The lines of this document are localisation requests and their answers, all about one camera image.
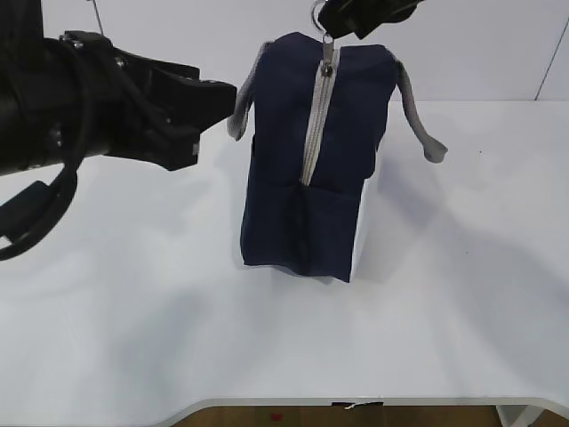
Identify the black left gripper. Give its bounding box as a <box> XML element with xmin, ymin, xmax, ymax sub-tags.
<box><xmin>60</xmin><ymin>30</ymin><xmax>237</xmax><ymax>171</ymax></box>

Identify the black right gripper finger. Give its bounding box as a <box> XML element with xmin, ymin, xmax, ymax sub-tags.
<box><xmin>353</xmin><ymin>0</ymin><xmax>421</xmax><ymax>39</ymax></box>
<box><xmin>318</xmin><ymin>0</ymin><xmax>369</xmax><ymax>39</ymax></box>

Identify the navy and white lunch bag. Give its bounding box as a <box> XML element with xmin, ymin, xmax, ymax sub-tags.
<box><xmin>227</xmin><ymin>0</ymin><xmax>449</xmax><ymax>285</ymax></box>

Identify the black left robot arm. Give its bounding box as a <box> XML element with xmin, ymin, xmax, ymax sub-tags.
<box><xmin>1</xmin><ymin>1</ymin><xmax>236</xmax><ymax>174</ymax></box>

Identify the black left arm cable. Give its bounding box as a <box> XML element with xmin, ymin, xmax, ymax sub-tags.
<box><xmin>0</xmin><ymin>44</ymin><xmax>92</xmax><ymax>262</ymax></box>

